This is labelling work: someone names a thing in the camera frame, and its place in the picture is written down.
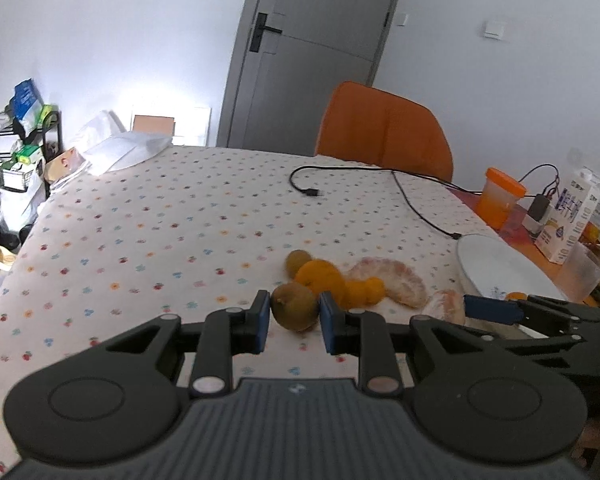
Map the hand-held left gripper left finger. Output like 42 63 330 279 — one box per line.
94 290 272 399

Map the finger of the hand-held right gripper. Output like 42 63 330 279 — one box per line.
463 293 600 338

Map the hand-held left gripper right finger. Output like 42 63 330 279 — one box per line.
319 292 499 397

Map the brown kiwi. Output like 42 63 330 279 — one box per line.
271 282 322 334

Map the white plate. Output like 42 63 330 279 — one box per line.
455 234 568 332

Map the peeled pomelo segment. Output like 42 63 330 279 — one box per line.
424 288 467 327
346 257 429 310

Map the small olive green fruit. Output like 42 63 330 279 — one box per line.
285 249 312 279

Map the clear plastic cup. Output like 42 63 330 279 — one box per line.
557 242 600 307

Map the red patterned mat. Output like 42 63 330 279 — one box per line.
449 184 547 250

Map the black power adapter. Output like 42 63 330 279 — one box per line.
529 193 555 222

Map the orange lidded jar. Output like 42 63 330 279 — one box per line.
477 167 528 231

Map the milk carton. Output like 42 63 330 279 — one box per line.
534 167 600 265

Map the orange chair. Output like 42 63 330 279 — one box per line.
313 81 454 184

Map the cardboard piece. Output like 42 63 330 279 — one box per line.
132 115 176 136

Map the clear bag with brown contents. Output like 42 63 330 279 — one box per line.
43 146 89 189

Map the large white plastic bag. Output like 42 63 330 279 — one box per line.
0 157 49 229

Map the black metal rack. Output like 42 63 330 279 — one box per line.
0 109 64 202

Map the green white box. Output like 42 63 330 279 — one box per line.
12 144 42 166

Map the grey door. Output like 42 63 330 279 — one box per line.
216 0 410 157

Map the blue bag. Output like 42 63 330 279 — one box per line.
13 78 44 134

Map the black cable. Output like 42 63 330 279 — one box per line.
289 164 486 199
390 170 464 240
517 163 562 202

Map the white picture frame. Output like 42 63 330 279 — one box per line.
130 103 213 147

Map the black door handle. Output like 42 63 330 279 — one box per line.
249 12 284 54

